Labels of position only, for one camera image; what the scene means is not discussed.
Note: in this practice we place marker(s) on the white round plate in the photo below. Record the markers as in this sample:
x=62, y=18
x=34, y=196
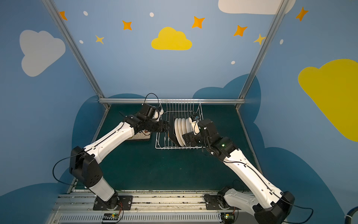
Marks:
x=190, y=125
x=177, y=133
x=186, y=126
x=180, y=129

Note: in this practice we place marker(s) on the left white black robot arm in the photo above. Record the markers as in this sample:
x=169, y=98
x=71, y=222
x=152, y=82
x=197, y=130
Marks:
x=85, y=162

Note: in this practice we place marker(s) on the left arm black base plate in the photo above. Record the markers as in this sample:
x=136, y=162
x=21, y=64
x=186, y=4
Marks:
x=115, y=203

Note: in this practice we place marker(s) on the right small circuit board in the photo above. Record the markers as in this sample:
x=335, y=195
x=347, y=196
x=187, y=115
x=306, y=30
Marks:
x=227, y=218

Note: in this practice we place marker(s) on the white wire dish rack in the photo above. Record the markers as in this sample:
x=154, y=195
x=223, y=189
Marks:
x=179, y=110

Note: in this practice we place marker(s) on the black square floral plate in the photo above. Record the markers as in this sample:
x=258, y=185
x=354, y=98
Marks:
x=131, y=139
x=142, y=135

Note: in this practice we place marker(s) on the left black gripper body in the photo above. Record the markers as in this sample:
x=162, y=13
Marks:
x=161, y=126

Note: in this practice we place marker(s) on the left small circuit board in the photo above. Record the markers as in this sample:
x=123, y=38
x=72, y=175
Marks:
x=110, y=218

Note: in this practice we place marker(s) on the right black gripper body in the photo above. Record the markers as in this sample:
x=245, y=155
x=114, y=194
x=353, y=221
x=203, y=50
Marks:
x=189, y=138

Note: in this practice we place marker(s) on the aluminium mounting rail base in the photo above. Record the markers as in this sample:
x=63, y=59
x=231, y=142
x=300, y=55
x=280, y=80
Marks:
x=148, y=207

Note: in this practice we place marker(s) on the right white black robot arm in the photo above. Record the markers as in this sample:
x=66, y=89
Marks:
x=267, y=204

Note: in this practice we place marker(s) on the aluminium frame back bar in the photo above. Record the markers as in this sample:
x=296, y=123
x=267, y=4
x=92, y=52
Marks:
x=152, y=101

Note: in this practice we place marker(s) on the aluminium frame post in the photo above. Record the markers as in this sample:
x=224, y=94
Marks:
x=61, y=25
x=274, y=26

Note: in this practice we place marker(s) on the small circuit board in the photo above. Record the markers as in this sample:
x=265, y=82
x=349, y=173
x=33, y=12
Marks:
x=110, y=218
x=227, y=218

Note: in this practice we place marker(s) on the aluminium frame right post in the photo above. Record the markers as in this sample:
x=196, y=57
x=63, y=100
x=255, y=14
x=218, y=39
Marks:
x=274, y=26

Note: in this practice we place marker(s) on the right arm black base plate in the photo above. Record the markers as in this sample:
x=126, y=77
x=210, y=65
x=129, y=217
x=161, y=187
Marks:
x=217, y=202

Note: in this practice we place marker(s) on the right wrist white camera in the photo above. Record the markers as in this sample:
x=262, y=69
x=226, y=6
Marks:
x=197, y=118

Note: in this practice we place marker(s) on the aluminium frame left post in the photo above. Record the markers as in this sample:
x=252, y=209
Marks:
x=61, y=25

